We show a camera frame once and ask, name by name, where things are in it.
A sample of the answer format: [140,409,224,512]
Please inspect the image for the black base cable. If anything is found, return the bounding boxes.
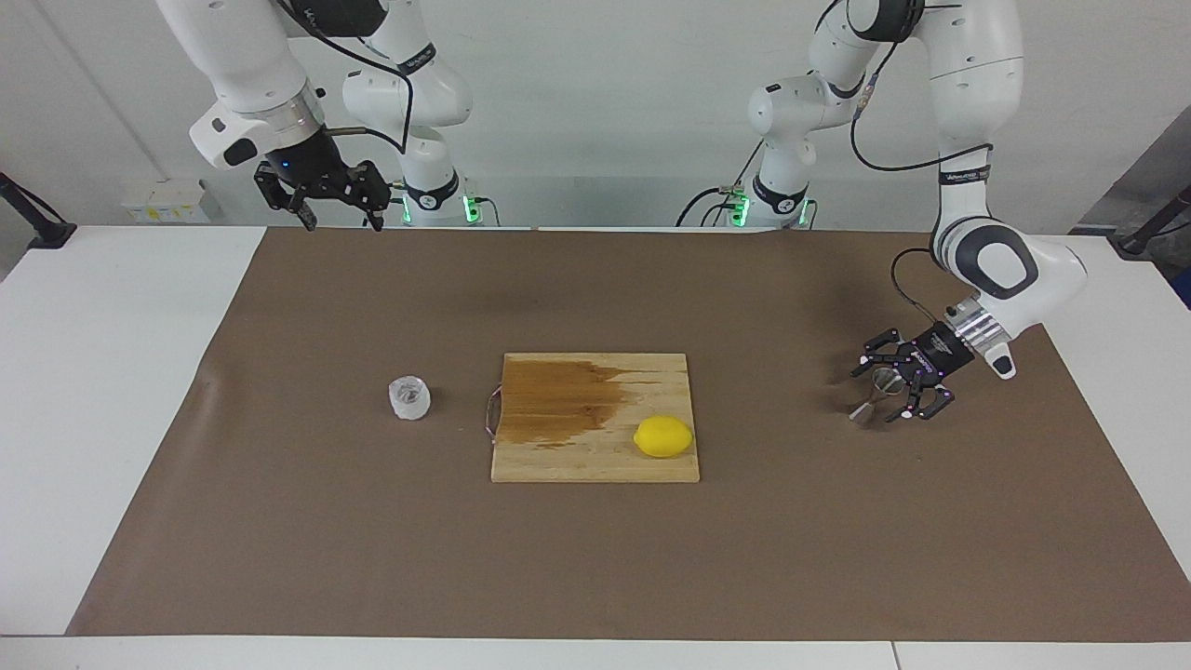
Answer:
[676,140,766,228]

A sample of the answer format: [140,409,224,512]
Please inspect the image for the small clear plastic cup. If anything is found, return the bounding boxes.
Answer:
[387,374,433,422]

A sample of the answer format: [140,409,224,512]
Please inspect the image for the brown paper table mat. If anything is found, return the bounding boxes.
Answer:
[65,226,1191,643]

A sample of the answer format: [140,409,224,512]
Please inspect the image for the white box yellow labels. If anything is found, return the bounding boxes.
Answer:
[121,179,210,224]

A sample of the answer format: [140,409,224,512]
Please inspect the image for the yellow lemon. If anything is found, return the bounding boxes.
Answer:
[633,415,695,459]

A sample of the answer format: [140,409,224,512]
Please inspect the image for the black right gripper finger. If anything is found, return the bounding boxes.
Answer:
[256,170,318,232]
[347,160,392,232]

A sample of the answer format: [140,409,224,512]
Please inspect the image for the black clamp stand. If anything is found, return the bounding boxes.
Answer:
[1117,184,1191,259]
[0,172,77,250]

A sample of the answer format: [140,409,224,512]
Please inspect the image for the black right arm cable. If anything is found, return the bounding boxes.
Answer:
[274,0,415,154]

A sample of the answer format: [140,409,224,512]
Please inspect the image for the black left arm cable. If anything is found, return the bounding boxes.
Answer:
[849,0,995,322]

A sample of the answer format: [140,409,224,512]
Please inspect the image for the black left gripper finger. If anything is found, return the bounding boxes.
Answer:
[850,328,917,378]
[884,372,956,424]

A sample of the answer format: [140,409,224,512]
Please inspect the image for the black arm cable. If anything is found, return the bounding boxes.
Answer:
[849,0,995,322]
[274,0,415,154]

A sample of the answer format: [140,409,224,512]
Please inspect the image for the steel double jigger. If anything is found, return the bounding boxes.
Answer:
[849,367,902,429]

